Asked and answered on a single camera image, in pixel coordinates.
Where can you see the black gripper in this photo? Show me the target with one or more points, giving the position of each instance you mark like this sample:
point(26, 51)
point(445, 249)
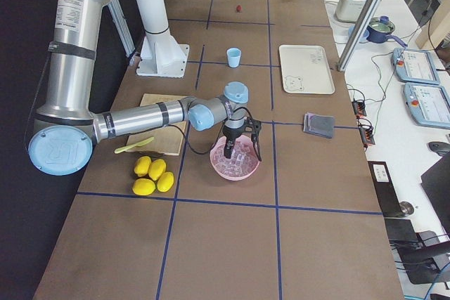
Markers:
point(232, 135)

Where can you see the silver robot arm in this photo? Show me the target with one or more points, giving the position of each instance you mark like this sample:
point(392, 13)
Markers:
point(64, 128)

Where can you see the pink bowl of ice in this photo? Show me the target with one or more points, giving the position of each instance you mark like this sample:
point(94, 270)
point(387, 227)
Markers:
point(243, 161)

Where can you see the light blue plastic cup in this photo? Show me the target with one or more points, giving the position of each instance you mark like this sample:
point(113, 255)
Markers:
point(233, 57)

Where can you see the wooden cutting board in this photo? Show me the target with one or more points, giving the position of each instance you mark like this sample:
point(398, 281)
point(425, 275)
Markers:
point(167, 141)

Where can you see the whole yellow lemon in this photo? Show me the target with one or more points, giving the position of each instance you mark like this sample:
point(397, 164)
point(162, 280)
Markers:
point(165, 182)
point(156, 169)
point(143, 186)
point(142, 166)

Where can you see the yellow green plastic knife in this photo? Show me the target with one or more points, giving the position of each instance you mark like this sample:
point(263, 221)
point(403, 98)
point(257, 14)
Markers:
point(134, 145)

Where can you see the folded grey cloth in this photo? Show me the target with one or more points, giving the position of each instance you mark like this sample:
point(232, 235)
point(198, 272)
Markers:
point(319, 125)

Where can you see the cream bear serving tray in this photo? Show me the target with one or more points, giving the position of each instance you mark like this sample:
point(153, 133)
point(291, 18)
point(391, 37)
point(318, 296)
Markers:
point(305, 70)

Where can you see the blue pot with lid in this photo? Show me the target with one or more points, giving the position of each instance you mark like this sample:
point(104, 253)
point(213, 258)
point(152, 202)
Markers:
point(381, 29)

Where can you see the white toaster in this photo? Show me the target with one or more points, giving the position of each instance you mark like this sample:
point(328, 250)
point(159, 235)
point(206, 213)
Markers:
point(349, 10)

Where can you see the blue teach pendant far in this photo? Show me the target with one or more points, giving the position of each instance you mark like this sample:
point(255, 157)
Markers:
point(416, 66)

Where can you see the blue teach pendant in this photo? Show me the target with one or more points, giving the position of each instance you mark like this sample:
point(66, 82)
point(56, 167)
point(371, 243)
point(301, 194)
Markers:
point(416, 66)
point(428, 104)

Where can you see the blue teach pendant near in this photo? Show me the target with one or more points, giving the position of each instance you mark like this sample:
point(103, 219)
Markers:
point(428, 104)

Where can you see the black computer mouse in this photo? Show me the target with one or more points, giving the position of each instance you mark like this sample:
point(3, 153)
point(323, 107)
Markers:
point(439, 147)

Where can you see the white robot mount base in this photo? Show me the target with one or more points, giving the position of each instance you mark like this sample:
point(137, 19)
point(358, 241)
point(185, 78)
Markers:
point(161, 55)

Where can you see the aluminium frame post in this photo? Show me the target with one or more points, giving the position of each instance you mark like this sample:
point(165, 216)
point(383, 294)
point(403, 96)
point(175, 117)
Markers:
point(361, 24)

